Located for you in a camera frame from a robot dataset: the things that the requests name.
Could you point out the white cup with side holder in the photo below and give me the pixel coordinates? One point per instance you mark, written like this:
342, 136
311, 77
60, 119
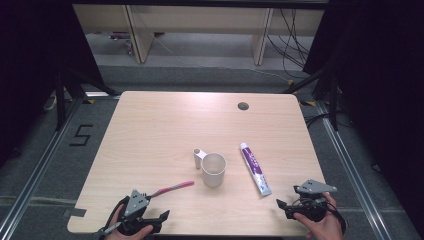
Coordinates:
213, 173

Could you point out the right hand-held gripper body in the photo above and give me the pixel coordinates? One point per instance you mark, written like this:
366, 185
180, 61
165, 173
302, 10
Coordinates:
313, 203

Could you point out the pink toothbrush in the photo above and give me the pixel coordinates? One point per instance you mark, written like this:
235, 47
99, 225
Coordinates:
173, 187

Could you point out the person's left hand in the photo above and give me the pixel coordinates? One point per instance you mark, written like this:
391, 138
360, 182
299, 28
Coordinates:
115, 230

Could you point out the beige wooden desk frame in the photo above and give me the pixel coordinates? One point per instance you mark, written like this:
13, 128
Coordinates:
200, 20

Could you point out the person's right hand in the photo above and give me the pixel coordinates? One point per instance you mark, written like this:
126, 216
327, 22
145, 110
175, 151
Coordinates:
328, 228

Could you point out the round grey table grommet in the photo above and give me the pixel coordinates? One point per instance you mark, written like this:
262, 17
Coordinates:
243, 106

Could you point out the aluminium floor rail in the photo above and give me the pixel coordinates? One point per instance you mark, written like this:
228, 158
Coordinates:
36, 173
353, 173

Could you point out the black curtain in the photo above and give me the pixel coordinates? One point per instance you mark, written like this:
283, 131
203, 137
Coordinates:
383, 83
33, 66

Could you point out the white and purple toothpaste tube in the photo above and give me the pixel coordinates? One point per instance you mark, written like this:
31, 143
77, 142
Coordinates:
255, 168

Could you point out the yellow floor tape piece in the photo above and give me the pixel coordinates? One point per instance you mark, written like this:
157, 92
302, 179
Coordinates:
309, 103
89, 101

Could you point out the grey tape strip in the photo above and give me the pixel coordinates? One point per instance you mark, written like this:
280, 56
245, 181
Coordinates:
75, 212

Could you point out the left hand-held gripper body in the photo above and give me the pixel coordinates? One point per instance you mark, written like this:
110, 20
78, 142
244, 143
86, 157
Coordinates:
136, 203

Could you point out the black metal stand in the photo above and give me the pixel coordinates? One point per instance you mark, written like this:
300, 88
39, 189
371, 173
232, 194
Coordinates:
333, 100
60, 100

